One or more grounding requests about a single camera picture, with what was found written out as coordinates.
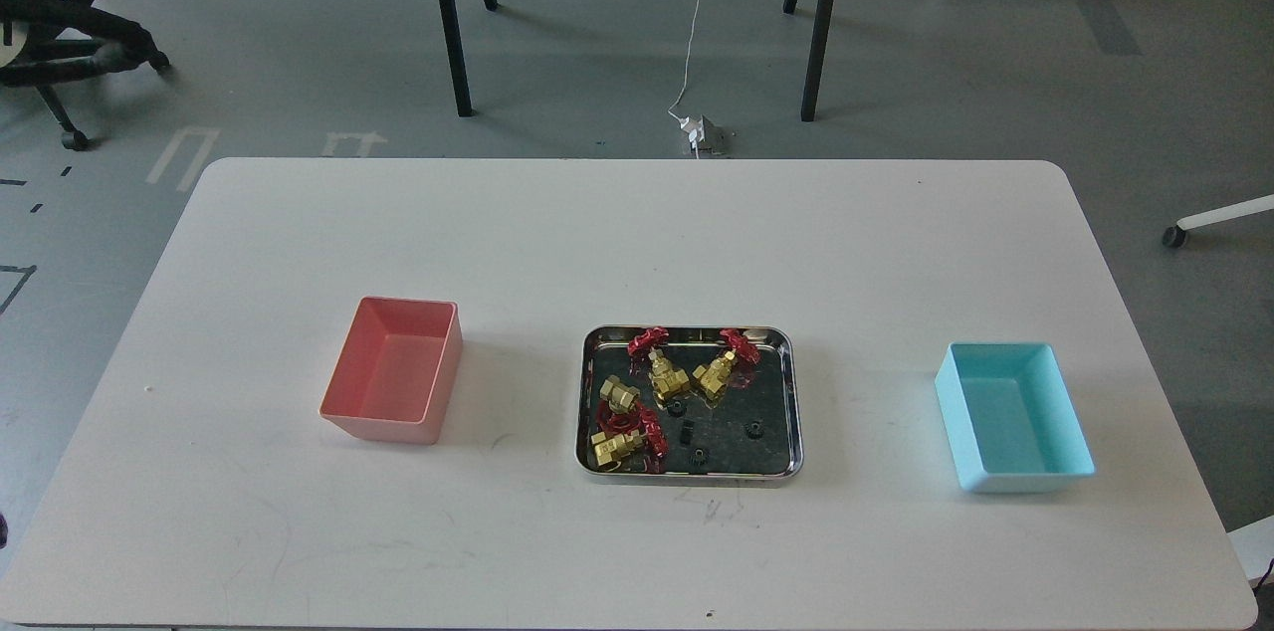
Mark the white caster leg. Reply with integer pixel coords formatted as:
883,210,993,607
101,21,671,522
1161,194,1274,249

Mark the shiny metal tray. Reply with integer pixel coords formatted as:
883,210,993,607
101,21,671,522
573,325,803,484

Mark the white cable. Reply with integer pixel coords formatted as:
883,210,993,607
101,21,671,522
668,0,717,124

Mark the white power adapter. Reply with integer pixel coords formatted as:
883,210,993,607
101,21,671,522
676,115,729,159

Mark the black office chair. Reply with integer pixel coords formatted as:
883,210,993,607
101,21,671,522
1,0,171,150

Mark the light blue plastic box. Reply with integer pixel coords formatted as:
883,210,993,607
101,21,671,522
936,342,1096,495

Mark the brass valve red handle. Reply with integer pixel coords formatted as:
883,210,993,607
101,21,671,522
599,374,641,416
589,407,669,474
691,328,761,407
626,326,692,407

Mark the pink plastic box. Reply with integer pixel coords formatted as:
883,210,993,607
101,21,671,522
319,297,462,445

